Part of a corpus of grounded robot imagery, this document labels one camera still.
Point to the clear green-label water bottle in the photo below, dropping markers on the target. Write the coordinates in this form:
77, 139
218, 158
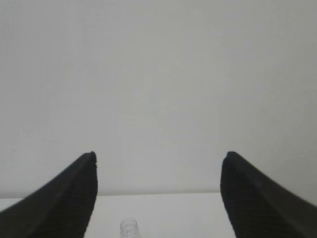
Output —
129, 228

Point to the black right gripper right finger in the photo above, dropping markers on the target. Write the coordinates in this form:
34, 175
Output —
258, 207

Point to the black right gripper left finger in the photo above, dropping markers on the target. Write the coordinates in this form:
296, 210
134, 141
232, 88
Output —
62, 208

